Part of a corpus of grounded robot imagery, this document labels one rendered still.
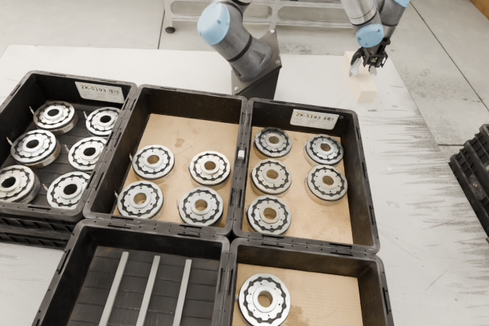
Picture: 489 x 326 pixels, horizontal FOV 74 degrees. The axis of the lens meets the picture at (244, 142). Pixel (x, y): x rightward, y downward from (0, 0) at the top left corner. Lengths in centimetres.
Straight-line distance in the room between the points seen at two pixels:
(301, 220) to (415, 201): 44
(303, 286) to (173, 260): 28
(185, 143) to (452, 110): 219
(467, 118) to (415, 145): 151
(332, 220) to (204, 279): 33
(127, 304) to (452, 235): 88
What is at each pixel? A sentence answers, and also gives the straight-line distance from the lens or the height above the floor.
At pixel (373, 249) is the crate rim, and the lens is 73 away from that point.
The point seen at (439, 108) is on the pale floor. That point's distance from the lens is 272.
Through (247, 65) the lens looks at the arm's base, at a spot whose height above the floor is 88.
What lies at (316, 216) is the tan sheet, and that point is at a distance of 83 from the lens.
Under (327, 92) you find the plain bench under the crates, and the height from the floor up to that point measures 70.
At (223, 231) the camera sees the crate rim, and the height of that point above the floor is 93.
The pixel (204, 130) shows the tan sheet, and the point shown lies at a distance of 94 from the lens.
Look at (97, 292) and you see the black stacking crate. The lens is 77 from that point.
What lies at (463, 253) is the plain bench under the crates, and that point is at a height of 70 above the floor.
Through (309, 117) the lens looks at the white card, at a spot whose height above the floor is 90.
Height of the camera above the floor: 154
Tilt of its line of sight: 51 degrees down
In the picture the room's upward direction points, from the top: 8 degrees clockwise
